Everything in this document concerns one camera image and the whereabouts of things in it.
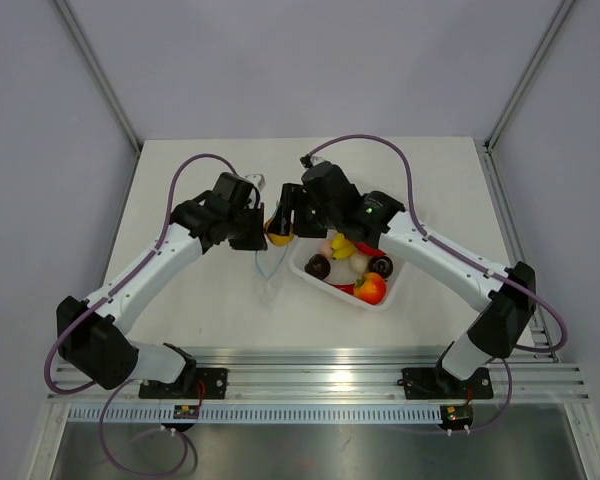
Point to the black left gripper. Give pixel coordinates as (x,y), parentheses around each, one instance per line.
(257,241)

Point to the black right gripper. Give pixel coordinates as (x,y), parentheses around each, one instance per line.
(300,196)

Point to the yellow orange fruit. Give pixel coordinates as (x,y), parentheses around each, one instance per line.
(275,239)

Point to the clear zip top bag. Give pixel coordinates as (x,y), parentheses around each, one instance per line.
(269,266)

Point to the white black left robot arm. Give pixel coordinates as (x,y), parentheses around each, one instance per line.
(93,332)

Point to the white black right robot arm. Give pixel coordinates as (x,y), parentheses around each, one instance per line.
(501,296)

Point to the white perforated plastic basket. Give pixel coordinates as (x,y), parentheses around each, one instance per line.
(342,276)

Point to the pink peach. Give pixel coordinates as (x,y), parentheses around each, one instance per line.
(325,248)

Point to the dark purple plum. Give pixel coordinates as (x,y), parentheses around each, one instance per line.
(318,266)

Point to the yellow banana bunch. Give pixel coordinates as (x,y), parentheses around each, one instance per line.
(341,247)

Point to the white garlic bulb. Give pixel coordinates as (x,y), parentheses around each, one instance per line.
(358,263)

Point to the red chili pepper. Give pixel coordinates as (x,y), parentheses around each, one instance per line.
(346,288)

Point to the orange red tomato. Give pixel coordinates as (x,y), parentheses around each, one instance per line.
(370,288)

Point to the left small circuit board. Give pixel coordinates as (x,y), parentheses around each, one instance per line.
(186,412)

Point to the small circuit board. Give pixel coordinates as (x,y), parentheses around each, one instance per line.
(456,417)
(186,412)

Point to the right small circuit board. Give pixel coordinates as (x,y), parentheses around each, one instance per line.
(456,417)

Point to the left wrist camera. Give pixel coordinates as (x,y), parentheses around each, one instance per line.
(258,180)

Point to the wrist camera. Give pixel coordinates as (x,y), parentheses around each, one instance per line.
(310,161)
(258,180)

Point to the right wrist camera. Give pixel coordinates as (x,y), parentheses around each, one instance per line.
(310,161)

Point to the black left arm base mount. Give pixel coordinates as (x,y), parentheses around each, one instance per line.
(201,383)

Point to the white slotted cable duct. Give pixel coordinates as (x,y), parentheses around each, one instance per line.
(264,414)

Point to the left aluminium corner post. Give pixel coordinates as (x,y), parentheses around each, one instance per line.
(86,52)

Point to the aluminium corner post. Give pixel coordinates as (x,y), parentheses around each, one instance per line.
(86,52)
(531,70)

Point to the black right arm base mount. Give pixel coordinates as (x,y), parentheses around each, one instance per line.
(432,383)

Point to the right aluminium corner post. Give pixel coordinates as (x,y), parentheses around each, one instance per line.
(531,70)

